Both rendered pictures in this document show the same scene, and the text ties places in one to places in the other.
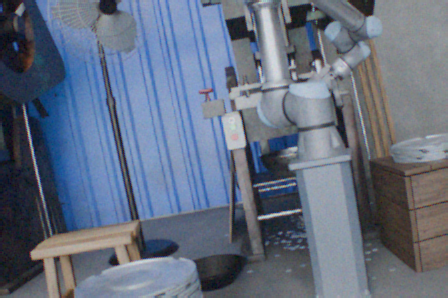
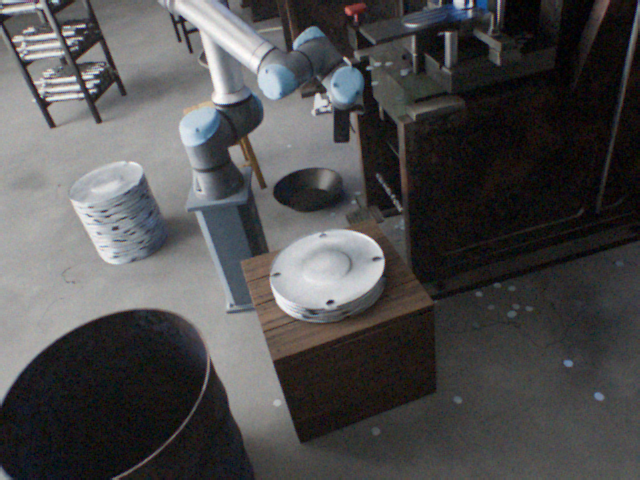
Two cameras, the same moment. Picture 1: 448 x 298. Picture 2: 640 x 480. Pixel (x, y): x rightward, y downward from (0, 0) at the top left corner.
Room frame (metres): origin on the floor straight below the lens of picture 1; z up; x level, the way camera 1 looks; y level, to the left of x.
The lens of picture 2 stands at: (1.40, -1.73, 1.28)
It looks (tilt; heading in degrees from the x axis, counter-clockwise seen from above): 38 degrees down; 77
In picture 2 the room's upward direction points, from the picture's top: 11 degrees counter-clockwise
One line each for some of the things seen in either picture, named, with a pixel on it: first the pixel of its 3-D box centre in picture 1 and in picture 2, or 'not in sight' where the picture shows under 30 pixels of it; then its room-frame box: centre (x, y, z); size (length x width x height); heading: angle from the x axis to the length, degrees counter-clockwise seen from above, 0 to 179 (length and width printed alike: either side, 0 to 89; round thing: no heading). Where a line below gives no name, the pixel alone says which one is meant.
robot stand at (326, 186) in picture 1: (333, 225); (238, 243); (1.45, -0.30, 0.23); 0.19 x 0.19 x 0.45; 72
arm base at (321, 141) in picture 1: (318, 139); (215, 172); (1.45, -0.30, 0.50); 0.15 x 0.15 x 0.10
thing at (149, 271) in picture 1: (134, 279); (106, 182); (1.06, 0.25, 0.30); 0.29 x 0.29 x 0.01
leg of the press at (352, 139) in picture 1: (341, 130); (552, 140); (2.37, -0.63, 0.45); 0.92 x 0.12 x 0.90; 174
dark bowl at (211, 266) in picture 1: (211, 274); (309, 193); (1.81, 0.13, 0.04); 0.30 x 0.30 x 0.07
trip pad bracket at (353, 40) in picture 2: (216, 120); (362, 51); (2.06, -0.01, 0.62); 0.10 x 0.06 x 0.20; 84
